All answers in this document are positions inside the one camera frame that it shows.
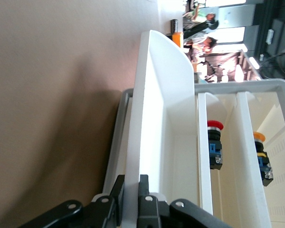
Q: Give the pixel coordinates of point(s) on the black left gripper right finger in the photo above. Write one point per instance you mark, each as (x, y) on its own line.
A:
(147, 211)

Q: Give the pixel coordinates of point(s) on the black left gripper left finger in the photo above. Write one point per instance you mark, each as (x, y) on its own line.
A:
(104, 211)

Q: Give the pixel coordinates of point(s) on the white lowest drawer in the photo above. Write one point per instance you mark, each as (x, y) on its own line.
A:
(156, 118)

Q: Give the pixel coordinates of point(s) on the white drawer with red button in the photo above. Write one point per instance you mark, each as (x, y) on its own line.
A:
(204, 171)

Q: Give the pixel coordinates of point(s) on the red push button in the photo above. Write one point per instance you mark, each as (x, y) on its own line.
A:
(215, 147)

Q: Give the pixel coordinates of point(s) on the white drawer with yellow button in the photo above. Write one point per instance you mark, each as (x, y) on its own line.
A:
(249, 171)

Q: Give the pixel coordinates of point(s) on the yellow push button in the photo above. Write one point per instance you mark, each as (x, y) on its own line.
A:
(263, 161)

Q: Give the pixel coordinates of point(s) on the white drawer cabinet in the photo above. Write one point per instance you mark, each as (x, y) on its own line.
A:
(240, 85)

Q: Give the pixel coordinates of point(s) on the orange button box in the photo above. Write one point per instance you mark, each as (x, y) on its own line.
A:
(177, 39)

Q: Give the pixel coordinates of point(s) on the background person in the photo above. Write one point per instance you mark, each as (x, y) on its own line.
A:
(198, 15)
(199, 40)

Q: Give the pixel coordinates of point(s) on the small black electrical component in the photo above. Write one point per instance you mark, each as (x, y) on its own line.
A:
(174, 25)

